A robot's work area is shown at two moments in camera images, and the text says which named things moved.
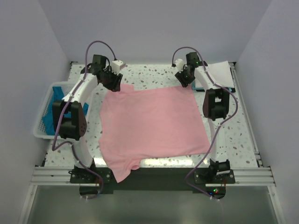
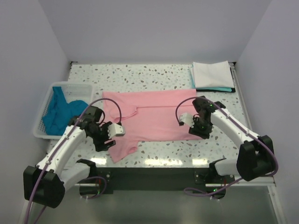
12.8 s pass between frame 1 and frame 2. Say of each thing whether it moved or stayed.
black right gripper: moved
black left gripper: moved
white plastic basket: stayed
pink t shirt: moved
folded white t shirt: stayed
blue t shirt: stayed
